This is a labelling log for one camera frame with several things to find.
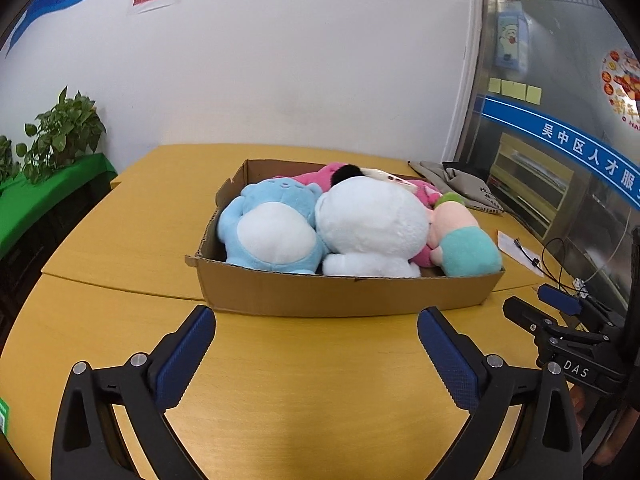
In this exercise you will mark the green cloth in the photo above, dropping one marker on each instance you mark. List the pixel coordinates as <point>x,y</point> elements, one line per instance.
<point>45,190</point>

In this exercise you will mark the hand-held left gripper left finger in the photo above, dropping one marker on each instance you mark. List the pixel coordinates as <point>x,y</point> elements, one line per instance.
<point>182,360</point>

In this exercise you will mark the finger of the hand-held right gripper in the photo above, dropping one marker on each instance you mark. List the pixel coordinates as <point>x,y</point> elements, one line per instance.
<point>522,312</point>
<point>560,299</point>

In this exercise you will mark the pink and green plush toy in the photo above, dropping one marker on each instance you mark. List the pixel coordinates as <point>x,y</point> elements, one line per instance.
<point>470,255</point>

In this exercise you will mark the yellow sticky note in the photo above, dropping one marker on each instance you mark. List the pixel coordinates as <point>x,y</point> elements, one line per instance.
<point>514,89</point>
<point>534,95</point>
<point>495,85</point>

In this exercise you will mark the round red cartoon sticker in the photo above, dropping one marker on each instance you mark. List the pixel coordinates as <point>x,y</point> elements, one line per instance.
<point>625,90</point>

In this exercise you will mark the light blue cartoon poster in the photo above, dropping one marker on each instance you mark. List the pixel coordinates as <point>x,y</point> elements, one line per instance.
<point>512,35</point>

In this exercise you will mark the white round plush toy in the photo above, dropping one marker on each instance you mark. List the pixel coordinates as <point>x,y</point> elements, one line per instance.
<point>370,220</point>

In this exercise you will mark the large pink plush bear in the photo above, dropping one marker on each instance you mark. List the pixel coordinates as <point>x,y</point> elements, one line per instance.
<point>312,177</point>

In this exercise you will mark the grey cloth bag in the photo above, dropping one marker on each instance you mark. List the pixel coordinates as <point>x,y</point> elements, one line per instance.
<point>450,180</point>

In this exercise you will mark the blue glass banner strip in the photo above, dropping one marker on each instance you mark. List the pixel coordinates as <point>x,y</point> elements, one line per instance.
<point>550,130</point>

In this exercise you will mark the light blue plush toy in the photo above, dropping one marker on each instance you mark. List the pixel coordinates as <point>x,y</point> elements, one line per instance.
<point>270,230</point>

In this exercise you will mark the green potted plant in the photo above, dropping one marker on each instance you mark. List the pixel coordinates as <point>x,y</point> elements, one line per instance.
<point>65,130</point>
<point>6,160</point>

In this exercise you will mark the shallow cardboard box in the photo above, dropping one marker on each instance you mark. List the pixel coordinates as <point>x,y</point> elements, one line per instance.
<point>340,295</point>

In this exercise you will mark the person's right hand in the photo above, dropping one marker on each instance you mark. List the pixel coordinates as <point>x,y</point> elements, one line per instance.
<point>577,405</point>

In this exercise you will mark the white paper sheet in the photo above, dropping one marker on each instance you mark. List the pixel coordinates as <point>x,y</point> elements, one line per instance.
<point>507,242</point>

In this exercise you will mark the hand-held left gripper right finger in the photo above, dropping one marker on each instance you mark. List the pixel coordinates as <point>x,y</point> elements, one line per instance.
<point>450,360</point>

